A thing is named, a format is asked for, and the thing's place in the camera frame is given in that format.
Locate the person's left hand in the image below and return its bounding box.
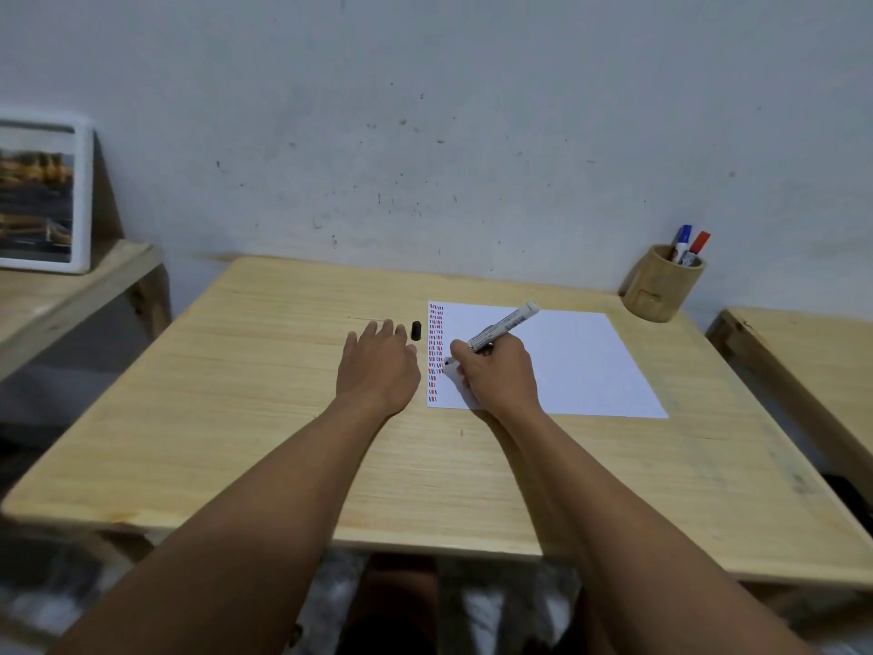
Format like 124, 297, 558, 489
336, 319, 422, 421

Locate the person's right hand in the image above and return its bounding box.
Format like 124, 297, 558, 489
443, 334, 544, 422

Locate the white marker pen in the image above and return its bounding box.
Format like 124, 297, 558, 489
444, 302, 541, 368

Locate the person's right forearm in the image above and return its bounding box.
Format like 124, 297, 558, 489
477, 406, 823, 655

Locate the person's left forearm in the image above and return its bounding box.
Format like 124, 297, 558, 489
46, 395, 410, 655

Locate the white paper sheet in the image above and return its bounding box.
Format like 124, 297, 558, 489
427, 301, 670, 420

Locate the light wooden table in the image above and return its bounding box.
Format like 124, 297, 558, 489
0, 255, 873, 595

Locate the wooden pen holder cup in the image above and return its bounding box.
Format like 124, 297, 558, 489
618, 244, 707, 324

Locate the person's left leg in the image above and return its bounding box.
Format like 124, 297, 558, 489
353, 554, 442, 655

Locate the wooden side shelf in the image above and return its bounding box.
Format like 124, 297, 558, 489
0, 239, 172, 384

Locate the wooden bench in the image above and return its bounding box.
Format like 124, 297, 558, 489
705, 306, 873, 507

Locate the white framed picture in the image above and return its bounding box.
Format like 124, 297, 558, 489
0, 113, 95, 275

